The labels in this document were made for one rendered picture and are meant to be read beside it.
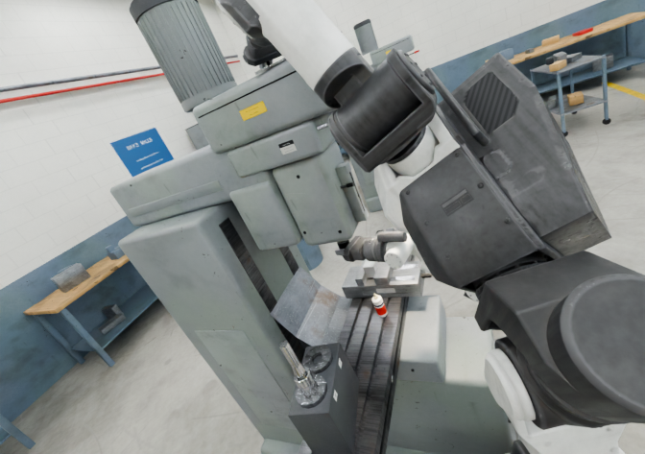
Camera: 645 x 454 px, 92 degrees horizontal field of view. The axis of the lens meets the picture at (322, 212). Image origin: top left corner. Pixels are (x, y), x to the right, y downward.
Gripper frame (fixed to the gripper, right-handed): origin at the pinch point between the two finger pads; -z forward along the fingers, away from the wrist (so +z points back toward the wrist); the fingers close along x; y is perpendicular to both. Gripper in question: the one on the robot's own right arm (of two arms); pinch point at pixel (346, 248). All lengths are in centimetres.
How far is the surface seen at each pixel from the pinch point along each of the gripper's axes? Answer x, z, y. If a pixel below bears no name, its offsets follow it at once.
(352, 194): -1.1, 11.9, -21.8
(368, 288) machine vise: -7.1, -4.0, 26.9
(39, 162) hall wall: -18, -439, -106
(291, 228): 13.7, -7.2, -18.2
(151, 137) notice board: -177, -481, -89
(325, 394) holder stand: 46, 16, 14
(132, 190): 30, -69, -49
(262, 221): 16.8, -16.0, -23.7
